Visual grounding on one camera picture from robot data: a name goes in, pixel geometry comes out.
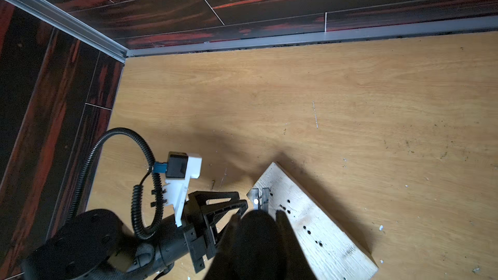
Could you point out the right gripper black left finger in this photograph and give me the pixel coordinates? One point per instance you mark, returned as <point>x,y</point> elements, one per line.
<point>222,264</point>

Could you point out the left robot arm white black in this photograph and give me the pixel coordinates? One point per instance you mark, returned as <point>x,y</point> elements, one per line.
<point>97,245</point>

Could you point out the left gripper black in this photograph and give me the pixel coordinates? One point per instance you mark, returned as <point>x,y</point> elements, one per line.
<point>202,212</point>

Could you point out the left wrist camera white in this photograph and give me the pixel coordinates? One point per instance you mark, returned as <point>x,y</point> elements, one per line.
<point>176,174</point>

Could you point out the white wooden block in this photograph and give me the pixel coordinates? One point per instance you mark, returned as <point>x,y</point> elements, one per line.
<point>329,250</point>

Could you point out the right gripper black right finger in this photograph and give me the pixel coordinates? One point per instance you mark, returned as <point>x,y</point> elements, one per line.
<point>296,265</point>

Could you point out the claw hammer orange black handle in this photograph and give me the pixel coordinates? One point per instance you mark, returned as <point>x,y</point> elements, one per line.
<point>258,249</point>

